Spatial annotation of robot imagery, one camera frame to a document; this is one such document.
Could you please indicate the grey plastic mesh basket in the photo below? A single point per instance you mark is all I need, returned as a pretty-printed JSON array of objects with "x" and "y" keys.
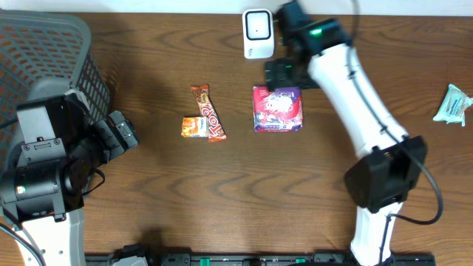
[{"x": 44, "y": 55}]

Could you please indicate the small orange snack packet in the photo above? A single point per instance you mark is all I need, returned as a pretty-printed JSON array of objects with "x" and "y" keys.
[{"x": 194, "y": 127}]

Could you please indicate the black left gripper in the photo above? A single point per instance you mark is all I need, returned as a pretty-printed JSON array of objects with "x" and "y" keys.
[{"x": 111, "y": 134}]

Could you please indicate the teal white snack packet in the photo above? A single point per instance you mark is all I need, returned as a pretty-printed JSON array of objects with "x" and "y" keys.
[{"x": 453, "y": 106}]

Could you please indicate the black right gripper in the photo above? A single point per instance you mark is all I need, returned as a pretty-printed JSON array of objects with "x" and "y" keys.
[{"x": 284, "y": 78}]

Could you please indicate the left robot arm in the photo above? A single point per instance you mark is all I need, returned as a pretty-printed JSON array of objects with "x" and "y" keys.
[{"x": 42, "y": 195}]

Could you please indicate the purple snack packet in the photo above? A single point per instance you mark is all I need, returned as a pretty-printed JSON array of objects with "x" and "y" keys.
[{"x": 277, "y": 111}]

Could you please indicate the white barcode scanner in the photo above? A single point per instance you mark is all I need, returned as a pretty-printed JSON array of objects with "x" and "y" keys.
[{"x": 258, "y": 34}]

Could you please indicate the orange chocolate bar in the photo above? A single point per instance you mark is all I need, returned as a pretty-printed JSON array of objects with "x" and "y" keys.
[{"x": 216, "y": 132}]

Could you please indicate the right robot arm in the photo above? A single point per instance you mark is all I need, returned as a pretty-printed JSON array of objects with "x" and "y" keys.
[{"x": 321, "y": 54}]

